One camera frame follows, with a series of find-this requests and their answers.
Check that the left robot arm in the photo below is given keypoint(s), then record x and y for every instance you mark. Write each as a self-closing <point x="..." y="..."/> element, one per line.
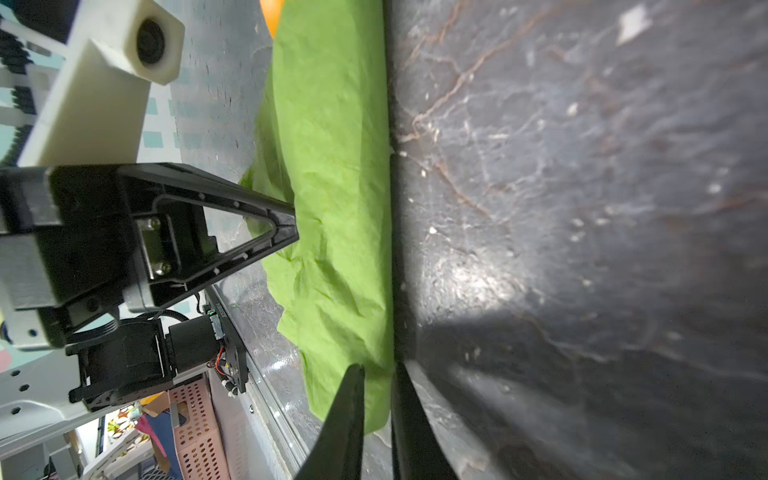
<point x="117" y="358"/>

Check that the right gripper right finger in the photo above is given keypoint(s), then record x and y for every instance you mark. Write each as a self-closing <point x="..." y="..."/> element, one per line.
<point x="416" y="453"/>

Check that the aluminium mounting rail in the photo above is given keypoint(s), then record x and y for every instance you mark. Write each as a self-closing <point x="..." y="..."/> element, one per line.
<point x="258" y="439"/>

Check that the orange plastic spoon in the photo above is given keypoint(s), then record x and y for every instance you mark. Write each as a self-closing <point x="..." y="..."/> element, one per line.
<point x="271" y="10"/>

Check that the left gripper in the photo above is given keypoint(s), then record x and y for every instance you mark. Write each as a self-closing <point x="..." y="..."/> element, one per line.
<point x="77" y="242"/>

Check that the green paper napkin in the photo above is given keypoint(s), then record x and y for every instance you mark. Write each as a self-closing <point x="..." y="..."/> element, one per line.
<point x="322" y="134"/>

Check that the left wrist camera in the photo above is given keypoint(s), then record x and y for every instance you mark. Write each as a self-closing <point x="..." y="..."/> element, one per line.
<point x="94" y="113"/>

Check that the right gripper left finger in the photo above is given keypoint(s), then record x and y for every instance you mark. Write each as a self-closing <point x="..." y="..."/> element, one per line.
<point x="337" y="453"/>

